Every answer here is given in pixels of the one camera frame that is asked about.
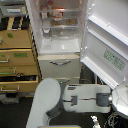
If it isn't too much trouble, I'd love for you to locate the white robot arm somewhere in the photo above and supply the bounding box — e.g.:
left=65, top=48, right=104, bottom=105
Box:
left=26, top=78, right=128, bottom=128

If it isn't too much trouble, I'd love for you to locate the upper fridge drawer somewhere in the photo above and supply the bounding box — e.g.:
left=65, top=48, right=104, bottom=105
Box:
left=38, top=54, right=80, bottom=78

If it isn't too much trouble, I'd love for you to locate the white fridge body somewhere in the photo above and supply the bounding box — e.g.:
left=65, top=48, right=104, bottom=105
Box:
left=26, top=0, right=88, bottom=83

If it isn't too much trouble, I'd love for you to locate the white fridge door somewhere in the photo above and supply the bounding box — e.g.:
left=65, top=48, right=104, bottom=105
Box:
left=81, top=0, right=128, bottom=89

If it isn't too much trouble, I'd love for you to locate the grey device on cabinet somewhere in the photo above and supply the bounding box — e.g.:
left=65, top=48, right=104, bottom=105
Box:
left=0, top=5, right=27, bottom=17

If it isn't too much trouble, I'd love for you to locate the wooden drawer cabinet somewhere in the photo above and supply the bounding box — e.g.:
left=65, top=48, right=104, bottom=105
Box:
left=0, top=17, right=41, bottom=94

